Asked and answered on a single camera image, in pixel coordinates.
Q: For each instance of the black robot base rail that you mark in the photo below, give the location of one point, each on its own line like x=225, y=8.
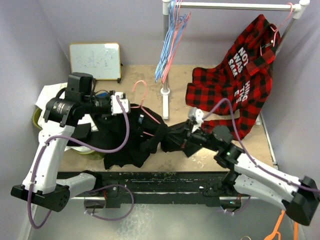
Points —
x=166, y=188

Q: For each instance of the orange plastic hanger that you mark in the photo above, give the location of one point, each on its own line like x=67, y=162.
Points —
x=275, y=232

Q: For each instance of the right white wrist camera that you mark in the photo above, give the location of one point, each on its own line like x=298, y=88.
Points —
x=196, y=116

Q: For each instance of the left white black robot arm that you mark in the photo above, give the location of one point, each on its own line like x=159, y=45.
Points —
x=41, y=185

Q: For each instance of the olive green laundry basket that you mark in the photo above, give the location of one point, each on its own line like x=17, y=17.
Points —
x=85, y=132

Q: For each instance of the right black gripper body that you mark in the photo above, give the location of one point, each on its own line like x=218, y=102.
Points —
x=200, y=137

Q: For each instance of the white metal clothes rack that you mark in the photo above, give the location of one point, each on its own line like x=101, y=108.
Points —
x=174, y=25

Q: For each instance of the white cloth in basket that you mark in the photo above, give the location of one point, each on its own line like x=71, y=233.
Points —
x=47, y=93

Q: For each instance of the red black plaid shirt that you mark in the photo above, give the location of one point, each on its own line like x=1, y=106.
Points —
x=244, y=77

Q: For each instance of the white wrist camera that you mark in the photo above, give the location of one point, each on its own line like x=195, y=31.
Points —
x=119, y=103
x=196, y=116

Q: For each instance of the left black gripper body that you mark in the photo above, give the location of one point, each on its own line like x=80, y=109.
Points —
x=99, y=105

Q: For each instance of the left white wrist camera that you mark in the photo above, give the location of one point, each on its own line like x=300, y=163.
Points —
x=119, y=103

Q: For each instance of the small whiteboard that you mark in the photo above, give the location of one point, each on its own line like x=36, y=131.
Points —
x=102, y=60

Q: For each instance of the pink hanger holding plaid shirt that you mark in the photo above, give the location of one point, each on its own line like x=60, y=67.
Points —
x=276, y=30

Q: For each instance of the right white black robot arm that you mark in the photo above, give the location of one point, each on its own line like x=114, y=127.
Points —
x=299, y=197

